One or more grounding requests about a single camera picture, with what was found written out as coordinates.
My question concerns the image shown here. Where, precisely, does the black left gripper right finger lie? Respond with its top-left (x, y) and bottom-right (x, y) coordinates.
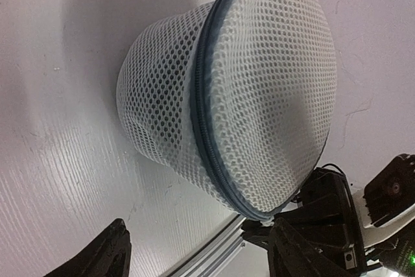
top-left (268, 218), bottom-right (351, 277)

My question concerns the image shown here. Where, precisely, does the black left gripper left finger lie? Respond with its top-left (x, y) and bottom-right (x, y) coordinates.
top-left (45, 218), bottom-right (131, 277)

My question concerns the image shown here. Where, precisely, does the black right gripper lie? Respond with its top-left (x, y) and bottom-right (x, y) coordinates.
top-left (242, 168), bottom-right (367, 276)

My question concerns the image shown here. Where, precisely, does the white mesh laundry bag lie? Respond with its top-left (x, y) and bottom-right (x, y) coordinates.
top-left (116, 0), bottom-right (337, 221)

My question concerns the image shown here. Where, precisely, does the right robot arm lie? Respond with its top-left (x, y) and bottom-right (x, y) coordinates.
top-left (242, 154), bottom-right (414, 276)

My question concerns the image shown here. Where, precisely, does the aluminium front rail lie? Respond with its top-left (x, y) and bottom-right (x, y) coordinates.
top-left (165, 215), bottom-right (246, 277)

